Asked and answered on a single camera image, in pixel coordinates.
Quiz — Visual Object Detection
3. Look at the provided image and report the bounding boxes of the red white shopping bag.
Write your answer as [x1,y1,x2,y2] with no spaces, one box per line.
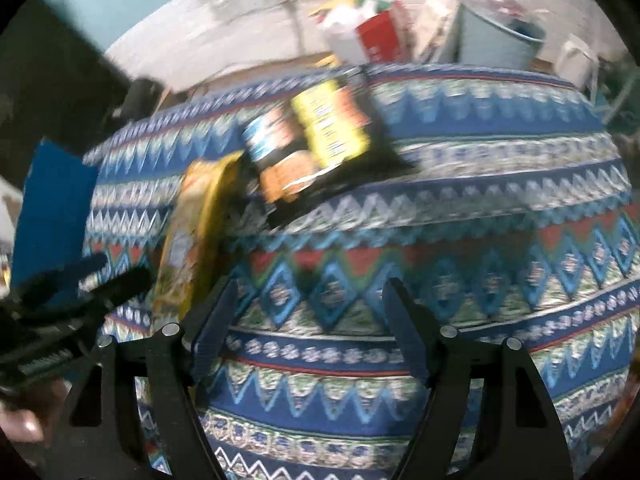
[310,0,413,65]

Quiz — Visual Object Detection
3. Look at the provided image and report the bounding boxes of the blue cardboard box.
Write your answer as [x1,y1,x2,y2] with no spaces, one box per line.
[11,140,98,287]

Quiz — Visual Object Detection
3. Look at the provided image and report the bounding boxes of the grey power cable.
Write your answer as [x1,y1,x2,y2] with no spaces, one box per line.
[274,0,307,59]

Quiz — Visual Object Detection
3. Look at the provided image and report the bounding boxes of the gold snack pack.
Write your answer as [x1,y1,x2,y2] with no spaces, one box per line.
[152,151,242,327]

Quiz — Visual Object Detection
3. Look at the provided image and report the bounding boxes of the light blue waste bin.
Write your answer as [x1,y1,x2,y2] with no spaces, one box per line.
[458,3,547,70]

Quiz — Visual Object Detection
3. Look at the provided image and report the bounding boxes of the black yellow snack bag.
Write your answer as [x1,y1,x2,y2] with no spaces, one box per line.
[243,66,413,228]

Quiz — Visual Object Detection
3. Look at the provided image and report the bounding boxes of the white kettle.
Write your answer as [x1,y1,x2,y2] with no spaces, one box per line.
[553,34,598,90]

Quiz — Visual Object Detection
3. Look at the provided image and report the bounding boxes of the person's left hand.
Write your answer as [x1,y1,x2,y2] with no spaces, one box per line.
[1,379,68,444]

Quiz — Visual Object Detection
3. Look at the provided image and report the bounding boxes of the black roller device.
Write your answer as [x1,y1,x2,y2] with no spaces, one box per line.
[120,78,165,122]

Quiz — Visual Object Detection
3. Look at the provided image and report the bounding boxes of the patterned blue tablecloth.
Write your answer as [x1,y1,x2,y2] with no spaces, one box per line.
[79,62,640,480]

